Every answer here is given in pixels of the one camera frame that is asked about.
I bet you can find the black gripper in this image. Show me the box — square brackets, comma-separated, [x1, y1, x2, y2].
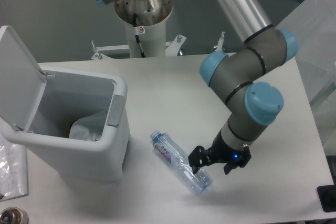
[188, 132, 251, 175]

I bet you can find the clear plastic water bottle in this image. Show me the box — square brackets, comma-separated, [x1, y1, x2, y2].
[150, 130, 213, 196]

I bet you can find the white plastic wrapper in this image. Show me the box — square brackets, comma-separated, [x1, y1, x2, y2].
[31, 110, 110, 142]

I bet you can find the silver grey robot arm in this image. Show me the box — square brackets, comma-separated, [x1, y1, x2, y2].
[94, 0, 298, 174]

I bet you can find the white open trash can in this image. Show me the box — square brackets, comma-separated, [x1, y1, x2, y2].
[1, 26, 130, 183]

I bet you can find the black device at edge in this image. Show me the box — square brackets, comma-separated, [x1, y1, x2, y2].
[317, 185, 335, 212]

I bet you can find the clear plastic document sleeve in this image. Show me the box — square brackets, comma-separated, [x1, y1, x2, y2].
[1, 133, 28, 201]

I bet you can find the round metal connector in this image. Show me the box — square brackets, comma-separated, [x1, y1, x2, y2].
[1, 207, 29, 224]

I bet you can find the white pedestal base frame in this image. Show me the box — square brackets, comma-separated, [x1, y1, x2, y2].
[91, 31, 225, 60]

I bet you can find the black cable on pedestal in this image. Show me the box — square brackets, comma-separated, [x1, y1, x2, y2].
[132, 13, 146, 58]

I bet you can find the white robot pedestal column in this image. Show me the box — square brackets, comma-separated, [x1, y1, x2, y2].
[124, 21, 166, 58]

